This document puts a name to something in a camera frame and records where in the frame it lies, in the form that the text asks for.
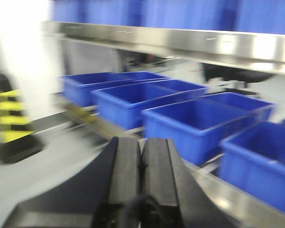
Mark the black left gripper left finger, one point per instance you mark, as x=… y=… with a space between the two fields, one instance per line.
x=92 y=198

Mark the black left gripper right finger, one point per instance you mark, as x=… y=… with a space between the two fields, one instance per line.
x=181 y=201

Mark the stainless steel upper shelf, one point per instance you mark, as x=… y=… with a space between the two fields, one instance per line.
x=252 y=51

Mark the blue bins on upper shelf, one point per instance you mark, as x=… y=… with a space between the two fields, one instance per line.
x=256 y=16

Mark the blue bin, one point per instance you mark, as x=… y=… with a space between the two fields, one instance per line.
x=254 y=161
x=123 y=105
x=77 y=88
x=197 y=126

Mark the blue bin nearest right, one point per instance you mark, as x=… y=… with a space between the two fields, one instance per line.
x=254 y=161

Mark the blue bin far left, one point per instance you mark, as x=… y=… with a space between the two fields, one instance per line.
x=77 y=88

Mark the yellow black striped post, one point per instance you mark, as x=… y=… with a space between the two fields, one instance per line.
x=17 y=134

